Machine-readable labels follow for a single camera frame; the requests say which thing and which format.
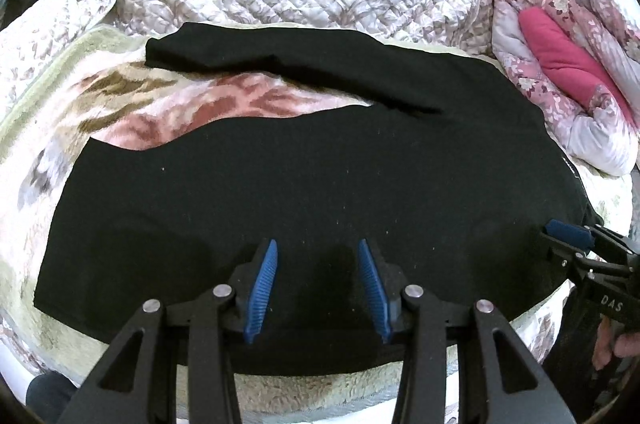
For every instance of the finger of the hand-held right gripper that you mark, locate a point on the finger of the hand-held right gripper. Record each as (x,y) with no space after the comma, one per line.
(570,261)
(567,231)

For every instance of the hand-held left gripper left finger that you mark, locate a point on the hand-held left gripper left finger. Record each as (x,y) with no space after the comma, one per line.
(262,284)

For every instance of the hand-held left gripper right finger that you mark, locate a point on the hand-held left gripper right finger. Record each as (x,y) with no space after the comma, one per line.
(372,289)

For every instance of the black pants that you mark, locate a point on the black pants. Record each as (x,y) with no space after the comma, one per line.
(320,184)

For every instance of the person's right hand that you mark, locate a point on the person's right hand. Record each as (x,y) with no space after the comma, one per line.
(612,344)

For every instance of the pink floral comforter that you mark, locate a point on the pink floral comforter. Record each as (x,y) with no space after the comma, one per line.
(590,144)

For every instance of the pink pillow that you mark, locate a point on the pink pillow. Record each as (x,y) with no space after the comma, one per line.
(565,54)

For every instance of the floral fleece blanket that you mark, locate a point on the floral fleece blanket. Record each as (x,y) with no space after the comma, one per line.
(150,104)

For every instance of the dark cloth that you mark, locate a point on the dark cloth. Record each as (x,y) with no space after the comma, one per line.
(47,396)

